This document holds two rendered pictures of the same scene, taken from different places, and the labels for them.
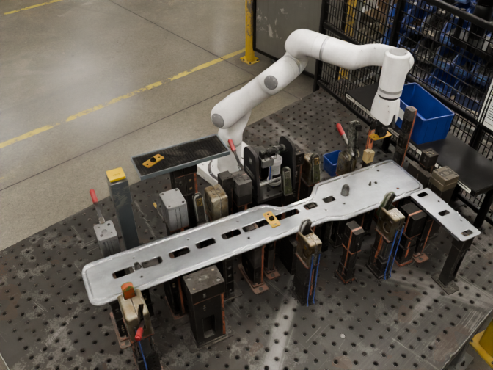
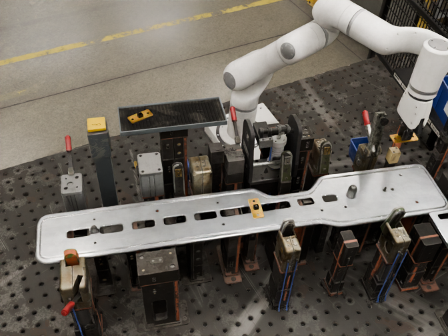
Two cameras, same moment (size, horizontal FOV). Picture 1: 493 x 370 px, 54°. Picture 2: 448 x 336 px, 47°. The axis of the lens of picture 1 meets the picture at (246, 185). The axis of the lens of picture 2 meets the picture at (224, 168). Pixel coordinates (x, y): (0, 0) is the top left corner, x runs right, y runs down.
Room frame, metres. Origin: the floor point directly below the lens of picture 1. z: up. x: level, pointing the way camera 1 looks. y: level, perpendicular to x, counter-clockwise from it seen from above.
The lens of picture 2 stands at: (0.19, -0.22, 2.34)
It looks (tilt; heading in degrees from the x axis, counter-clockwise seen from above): 46 degrees down; 12
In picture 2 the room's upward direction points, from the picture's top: 3 degrees clockwise
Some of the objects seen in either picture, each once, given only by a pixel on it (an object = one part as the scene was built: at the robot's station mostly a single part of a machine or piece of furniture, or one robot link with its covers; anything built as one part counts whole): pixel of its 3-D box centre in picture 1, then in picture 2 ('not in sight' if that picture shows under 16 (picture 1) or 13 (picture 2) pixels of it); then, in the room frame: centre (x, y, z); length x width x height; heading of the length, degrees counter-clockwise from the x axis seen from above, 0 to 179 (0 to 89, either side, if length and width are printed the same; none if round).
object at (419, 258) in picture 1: (422, 230); (437, 256); (1.41, -0.74, 0.84); 0.11 x 0.06 x 0.29; 26
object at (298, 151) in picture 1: (292, 187); (297, 173); (1.61, -0.20, 0.91); 0.07 x 0.05 x 0.42; 26
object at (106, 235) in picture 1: (114, 262); (80, 217); (1.20, 0.51, 0.88); 0.11 x 0.10 x 0.36; 26
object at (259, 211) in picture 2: (271, 218); (256, 207); (1.32, -0.10, 1.01); 0.08 x 0.04 x 0.01; 26
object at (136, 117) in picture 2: (152, 160); (140, 115); (1.47, 0.36, 1.17); 0.08 x 0.04 x 0.01; 140
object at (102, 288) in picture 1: (268, 223); (250, 211); (1.30, -0.08, 1.00); 1.38 x 0.22 x 0.02; 116
